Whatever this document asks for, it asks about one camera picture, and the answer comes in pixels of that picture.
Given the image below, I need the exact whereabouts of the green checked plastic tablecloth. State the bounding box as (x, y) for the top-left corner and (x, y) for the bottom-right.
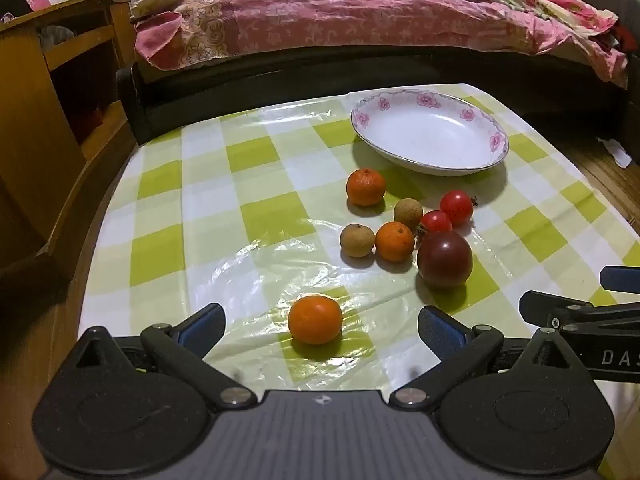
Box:
(77, 83), (640, 480)

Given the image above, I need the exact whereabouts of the dark purple tomato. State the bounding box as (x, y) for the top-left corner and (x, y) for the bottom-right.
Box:
(417, 230), (474, 289)

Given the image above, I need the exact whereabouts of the brown longan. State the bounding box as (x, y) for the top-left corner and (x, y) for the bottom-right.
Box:
(393, 198), (424, 229)
(340, 223), (376, 258)

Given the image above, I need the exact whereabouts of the large dimpled mandarin orange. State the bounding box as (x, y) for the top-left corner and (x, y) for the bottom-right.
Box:
(346, 168), (387, 207)

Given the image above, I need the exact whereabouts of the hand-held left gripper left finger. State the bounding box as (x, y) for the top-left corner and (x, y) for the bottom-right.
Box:
(47, 302), (259, 409)

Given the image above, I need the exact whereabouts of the white paper scrap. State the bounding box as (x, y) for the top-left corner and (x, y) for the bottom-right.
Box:
(597, 137), (634, 169)

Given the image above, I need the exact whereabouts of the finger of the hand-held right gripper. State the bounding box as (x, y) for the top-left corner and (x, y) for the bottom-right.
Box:
(519, 291), (640, 333)
(599, 265), (640, 295)

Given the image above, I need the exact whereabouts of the red garment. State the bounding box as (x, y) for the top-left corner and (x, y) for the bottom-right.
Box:
(607, 24), (635, 55)

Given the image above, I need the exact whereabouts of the white floral-rimmed plate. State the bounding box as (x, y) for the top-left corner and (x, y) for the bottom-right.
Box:
(350, 87), (510, 177)

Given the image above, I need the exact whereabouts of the pink floral blanket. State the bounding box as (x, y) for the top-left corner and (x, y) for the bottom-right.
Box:
(130, 0), (630, 89)

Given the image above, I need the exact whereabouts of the wooden cabinet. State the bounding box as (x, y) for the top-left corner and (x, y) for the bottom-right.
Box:
(0, 0), (140, 281)

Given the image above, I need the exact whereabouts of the dark bed frame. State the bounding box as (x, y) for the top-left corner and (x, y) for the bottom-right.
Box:
(116, 0), (640, 146)

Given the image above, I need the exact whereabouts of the red cherry tomato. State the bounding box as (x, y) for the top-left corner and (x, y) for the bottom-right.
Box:
(439, 189), (479, 226)
(417, 210), (453, 237)

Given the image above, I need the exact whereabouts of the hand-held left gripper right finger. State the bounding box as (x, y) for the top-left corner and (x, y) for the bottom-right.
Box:
(389, 305), (596, 409)

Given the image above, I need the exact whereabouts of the small dimpled mandarin orange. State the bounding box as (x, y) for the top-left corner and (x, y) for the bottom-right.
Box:
(375, 221), (416, 262)

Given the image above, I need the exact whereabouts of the smooth mandarin orange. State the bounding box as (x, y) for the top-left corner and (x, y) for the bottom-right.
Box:
(288, 295), (344, 345)

